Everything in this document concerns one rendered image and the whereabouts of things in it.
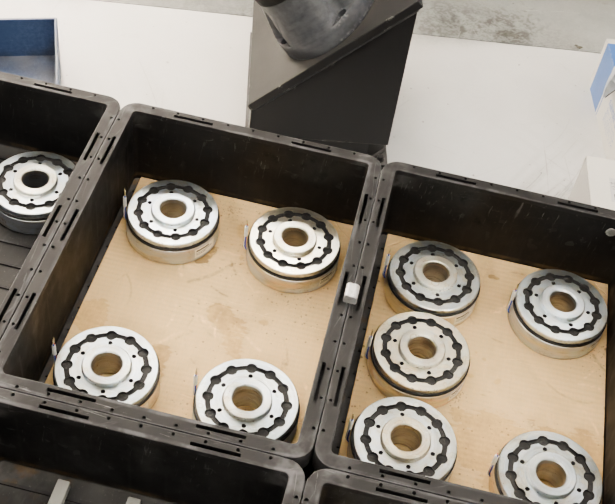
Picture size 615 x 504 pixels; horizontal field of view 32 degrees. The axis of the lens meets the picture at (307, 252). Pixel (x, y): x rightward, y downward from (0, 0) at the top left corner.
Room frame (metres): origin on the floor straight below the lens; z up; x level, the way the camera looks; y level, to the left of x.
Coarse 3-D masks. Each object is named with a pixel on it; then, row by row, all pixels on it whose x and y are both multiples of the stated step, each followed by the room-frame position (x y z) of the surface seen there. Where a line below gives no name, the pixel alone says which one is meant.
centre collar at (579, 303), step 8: (552, 288) 0.78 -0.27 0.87; (560, 288) 0.78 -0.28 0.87; (568, 288) 0.78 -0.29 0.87; (544, 296) 0.76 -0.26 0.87; (568, 296) 0.77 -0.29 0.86; (576, 296) 0.77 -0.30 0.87; (544, 304) 0.75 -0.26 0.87; (576, 304) 0.76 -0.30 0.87; (584, 304) 0.76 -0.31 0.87; (552, 312) 0.74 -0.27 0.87; (560, 312) 0.75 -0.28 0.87; (568, 312) 0.75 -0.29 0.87; (576, 312) 0.75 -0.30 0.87; (560, 320) 0.74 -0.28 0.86; (568, 320) 0.74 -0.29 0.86
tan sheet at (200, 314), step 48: (240, 240) 0.81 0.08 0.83; (96, 288) 0.71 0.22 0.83; (144, 288) 0.72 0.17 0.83; (192, 288) 0.73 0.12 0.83; (240, 288) 0.74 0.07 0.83; (336, 288) 0.76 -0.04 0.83; (144, 336) 0.65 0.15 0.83; (192, 336) 0.66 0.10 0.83; (240, 336) 0.67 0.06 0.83; (288, 336) 0.68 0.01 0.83; (192, 384) 0.60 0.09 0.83
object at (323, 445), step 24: (384, 168) 0.86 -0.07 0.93; (408, 168) 0.86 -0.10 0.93; (384, 192) 0.82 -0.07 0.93; (480, 192) 0.85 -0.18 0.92; (504, 192) 0.85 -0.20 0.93; (528, 192) 0.86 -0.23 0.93; (384, 216) 0.78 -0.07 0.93; (600, 216) 0.84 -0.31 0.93; (360, 264) 0.71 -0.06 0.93; (360, 288) 0.68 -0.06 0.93; (360, 312) 0.65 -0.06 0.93; (336, 360) 0.59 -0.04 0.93; (336, 384) 0.56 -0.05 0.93; (336, 408) 0.54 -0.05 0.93; (312, 456) 0.50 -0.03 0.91; (336, 456) 0.49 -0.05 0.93; (384, 480) 0.47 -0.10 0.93; (408, 480) 0.47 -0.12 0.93; (432, 480) 0.48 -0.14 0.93
